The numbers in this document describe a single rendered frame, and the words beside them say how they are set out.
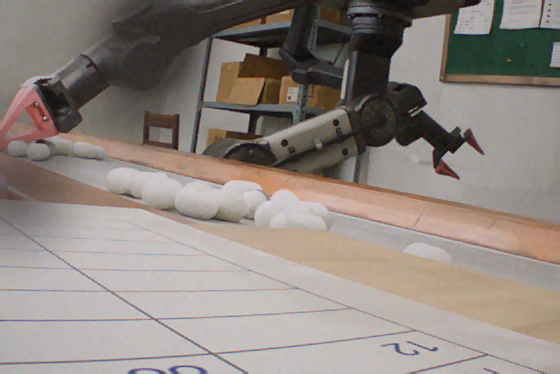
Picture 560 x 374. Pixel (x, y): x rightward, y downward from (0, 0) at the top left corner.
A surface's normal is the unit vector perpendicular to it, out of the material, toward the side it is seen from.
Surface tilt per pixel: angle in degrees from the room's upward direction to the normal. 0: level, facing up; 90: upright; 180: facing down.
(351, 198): 45
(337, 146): 90
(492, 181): 90
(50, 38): 90
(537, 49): 90
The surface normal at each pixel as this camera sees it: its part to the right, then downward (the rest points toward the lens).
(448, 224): -0.45, -0.75
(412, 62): -0.83, -0.09
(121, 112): 0.54, 0.12
